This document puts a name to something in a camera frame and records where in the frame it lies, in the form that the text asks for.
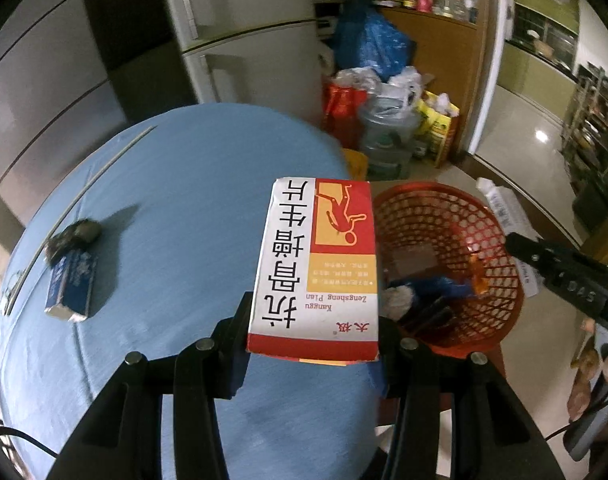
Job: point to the row of jars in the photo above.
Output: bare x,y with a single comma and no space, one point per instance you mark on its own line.
424,2

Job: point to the large blue white carton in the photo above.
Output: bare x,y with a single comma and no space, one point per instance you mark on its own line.
71,285

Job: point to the yellow bag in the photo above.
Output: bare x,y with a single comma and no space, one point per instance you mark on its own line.
441,125

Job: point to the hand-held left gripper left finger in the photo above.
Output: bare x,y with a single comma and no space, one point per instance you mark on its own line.
236,360

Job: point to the metal shelving rack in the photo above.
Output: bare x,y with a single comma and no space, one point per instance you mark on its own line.
596,130

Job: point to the white red medicine box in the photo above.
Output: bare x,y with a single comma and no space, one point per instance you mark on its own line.
309,270

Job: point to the yellow stool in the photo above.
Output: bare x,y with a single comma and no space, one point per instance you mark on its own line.
356,165

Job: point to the grey refrigerator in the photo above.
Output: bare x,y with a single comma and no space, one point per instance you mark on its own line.
38,85

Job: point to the wooden cabinet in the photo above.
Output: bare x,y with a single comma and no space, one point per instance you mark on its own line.
444,50

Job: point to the white refrigerator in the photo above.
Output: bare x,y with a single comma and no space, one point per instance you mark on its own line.
249,35

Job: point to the dark wrapper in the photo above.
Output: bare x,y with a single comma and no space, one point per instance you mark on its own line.
76,237

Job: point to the red plastic basket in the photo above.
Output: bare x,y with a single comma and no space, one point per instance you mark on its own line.
434,220

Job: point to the white tissue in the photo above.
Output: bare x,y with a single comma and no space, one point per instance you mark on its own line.
396,302

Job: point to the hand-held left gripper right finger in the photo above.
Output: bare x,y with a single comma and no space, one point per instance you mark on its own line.
394,360

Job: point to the orange plastic wrapper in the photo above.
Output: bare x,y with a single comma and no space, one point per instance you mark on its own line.
476,275

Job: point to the red paper bag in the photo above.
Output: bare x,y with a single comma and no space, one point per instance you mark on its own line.
344,110

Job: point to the person's right hand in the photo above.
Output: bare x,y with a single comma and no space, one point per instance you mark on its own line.
586,377

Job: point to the green kitchen cabinet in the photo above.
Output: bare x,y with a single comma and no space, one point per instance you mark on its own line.
534,70

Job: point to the blue plastic bag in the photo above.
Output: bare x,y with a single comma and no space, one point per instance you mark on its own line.
444,287

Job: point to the white plastic bag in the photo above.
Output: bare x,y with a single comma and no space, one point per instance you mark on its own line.
404,82

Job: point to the maroon box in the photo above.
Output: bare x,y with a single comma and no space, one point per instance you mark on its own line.
411,262

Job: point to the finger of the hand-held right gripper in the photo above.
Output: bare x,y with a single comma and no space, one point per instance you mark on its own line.
569,275

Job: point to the large blue plastic sack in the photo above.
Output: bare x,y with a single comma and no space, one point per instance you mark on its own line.
371,40

